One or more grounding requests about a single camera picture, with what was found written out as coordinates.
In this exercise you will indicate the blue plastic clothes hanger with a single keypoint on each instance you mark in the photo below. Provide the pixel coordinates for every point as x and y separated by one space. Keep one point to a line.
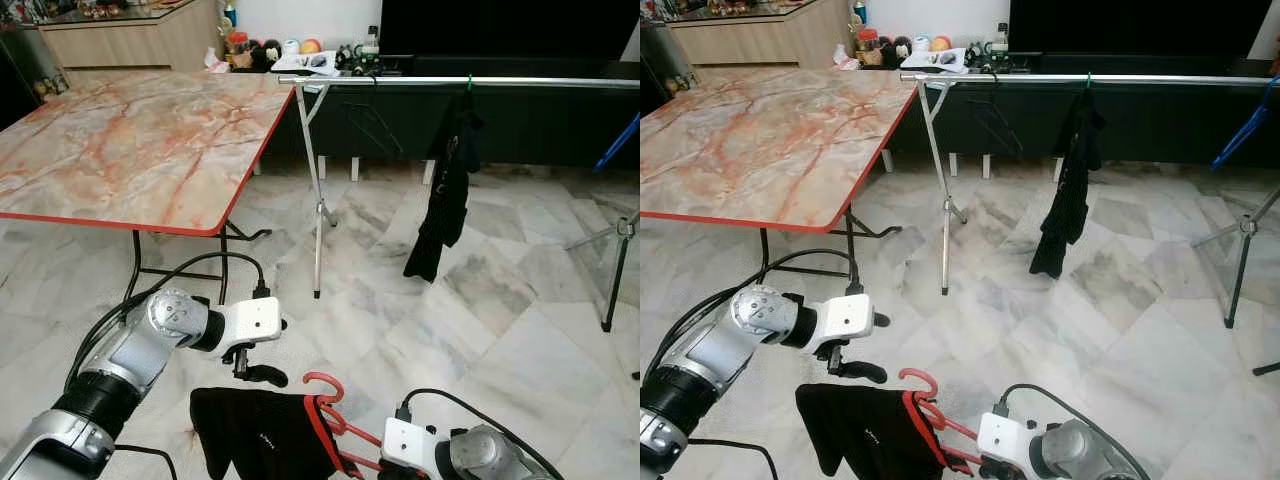
1240 135
618 145

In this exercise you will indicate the orange and red ball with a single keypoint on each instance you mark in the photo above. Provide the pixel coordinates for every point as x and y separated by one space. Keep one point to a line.
941 44
311 47

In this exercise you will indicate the black shirt with red trim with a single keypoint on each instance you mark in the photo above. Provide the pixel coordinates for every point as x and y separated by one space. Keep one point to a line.
870 430
260 435

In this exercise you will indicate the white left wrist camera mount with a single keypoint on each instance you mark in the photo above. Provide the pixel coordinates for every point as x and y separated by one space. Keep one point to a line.
255 320
845 318

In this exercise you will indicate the pink white tissue box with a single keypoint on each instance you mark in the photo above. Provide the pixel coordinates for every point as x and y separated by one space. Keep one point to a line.
846 59
215 62

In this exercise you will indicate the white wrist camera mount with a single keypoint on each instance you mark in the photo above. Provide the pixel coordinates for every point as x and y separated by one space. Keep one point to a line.
845 318
410 440
1005 437
255 320

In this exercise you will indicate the gold and blue trophy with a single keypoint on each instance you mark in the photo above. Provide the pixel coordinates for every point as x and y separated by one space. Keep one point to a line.
860 12
230 14

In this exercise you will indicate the light wooden sideboard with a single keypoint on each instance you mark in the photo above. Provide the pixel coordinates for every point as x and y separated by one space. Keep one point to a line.
130 45
760 42

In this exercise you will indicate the black flat screen television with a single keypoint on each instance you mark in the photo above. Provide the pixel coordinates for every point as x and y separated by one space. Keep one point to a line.
1130 28
500 28

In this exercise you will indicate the clear bottle with green label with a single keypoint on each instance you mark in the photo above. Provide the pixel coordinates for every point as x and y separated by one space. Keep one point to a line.
1000 42
372 45

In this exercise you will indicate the black mouse ear toys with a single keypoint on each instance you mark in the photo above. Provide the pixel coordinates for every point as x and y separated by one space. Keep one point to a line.
266 56
896 53

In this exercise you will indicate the black low television console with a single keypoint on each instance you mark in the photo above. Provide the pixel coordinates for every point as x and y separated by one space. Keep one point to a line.
1150 130
540 130

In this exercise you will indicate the dark glass display cabinet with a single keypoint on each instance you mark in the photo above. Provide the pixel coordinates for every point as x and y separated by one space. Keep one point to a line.
662 60
30 80

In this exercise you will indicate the clear jar with red lid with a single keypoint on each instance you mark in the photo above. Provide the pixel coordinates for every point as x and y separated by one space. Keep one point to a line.
870 48
240 50

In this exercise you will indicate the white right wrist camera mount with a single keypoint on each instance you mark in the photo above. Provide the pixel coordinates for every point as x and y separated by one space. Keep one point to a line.
1005 437
410 440

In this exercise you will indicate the black folding chair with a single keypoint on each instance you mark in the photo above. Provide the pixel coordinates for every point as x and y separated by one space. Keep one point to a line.
1267 368

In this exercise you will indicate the marble pattern folding table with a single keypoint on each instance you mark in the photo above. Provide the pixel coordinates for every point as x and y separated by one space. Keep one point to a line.
770 145
130 150

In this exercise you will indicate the red plastic clothes hanger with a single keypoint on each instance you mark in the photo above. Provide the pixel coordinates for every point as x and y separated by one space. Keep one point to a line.
322 378
918 374

